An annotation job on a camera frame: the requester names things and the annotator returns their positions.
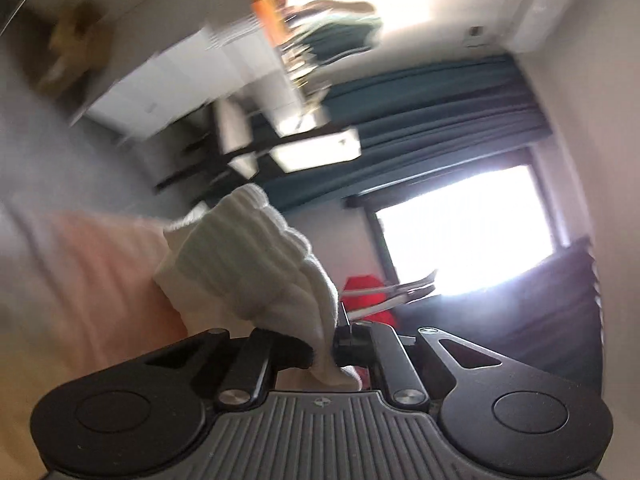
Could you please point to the black wall socket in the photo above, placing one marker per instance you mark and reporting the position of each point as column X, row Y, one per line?
column 475, row 32

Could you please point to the garment steamer stand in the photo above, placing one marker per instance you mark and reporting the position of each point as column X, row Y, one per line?
column 400, row 290

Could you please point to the cardboard pieces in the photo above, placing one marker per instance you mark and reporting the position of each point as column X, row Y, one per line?
column 75, row 45

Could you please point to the black and white chair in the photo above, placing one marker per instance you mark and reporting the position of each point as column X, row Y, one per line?
column 280, row 150

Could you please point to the red cloth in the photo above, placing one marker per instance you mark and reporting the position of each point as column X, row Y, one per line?
column 365, row 290

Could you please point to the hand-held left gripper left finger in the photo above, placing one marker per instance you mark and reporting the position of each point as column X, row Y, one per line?
column 260, row 355

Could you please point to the wavy white vanity mirror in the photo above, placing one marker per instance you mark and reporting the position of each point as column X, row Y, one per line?
column 335, row 25

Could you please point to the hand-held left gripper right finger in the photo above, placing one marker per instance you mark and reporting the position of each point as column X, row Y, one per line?
column 387, row 355

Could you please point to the white vanity dresser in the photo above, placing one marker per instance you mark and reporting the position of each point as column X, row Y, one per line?
column 190, row 75

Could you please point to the white air conditioner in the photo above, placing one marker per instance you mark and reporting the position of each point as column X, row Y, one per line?
column 545, row 10

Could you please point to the teal curtain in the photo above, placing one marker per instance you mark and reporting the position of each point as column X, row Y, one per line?
column 430, row 105
column 525, row 320

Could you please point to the dark framed window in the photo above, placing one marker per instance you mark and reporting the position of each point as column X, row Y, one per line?
column 460, row 230

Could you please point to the orange box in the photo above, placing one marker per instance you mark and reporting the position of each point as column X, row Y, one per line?
column 267, row 0

